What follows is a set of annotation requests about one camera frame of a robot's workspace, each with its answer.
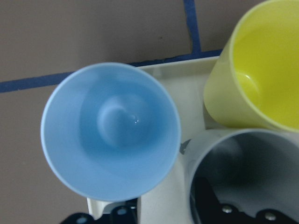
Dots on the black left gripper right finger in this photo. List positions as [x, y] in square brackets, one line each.
[211, 211]

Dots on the blue plastic cup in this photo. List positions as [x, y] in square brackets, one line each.
[61, 138]

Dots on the grey plastic cup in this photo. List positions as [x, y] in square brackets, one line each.
[253, 169]

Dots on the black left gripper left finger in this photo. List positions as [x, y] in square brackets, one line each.
[100, 212]

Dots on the yellow plastic cup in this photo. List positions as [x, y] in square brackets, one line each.
[255, 81]

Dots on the white serving tray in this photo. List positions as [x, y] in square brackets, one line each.
[131, 122]

